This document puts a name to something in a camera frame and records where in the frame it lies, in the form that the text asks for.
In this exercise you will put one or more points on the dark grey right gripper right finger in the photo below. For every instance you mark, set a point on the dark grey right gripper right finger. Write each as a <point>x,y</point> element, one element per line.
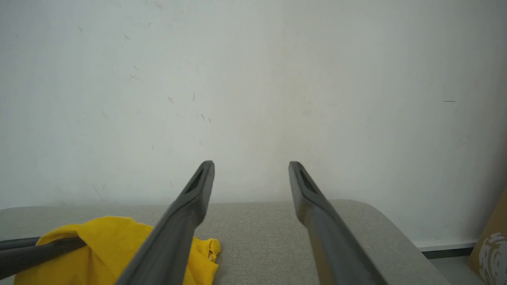
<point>332,245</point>

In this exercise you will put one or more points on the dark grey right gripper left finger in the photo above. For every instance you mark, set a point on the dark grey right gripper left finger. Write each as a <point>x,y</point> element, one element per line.
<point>174,237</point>

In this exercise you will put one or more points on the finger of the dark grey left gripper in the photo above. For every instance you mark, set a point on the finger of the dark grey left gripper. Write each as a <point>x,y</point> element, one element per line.
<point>35,255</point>
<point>16,243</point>

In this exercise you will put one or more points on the brown cardboard box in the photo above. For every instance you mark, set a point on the brown cardboard box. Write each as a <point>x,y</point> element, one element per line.
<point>497,221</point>

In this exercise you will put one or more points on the yellow printed t-shirt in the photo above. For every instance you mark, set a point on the yellow printed t-shirt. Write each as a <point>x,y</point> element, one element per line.
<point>107,245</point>

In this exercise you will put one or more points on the grey fabric sofa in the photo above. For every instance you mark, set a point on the grey fabric sofa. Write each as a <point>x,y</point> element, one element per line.
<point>257,245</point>

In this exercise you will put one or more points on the white wall baseboard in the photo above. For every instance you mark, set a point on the white wall baseboard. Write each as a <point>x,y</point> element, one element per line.
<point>443,244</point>

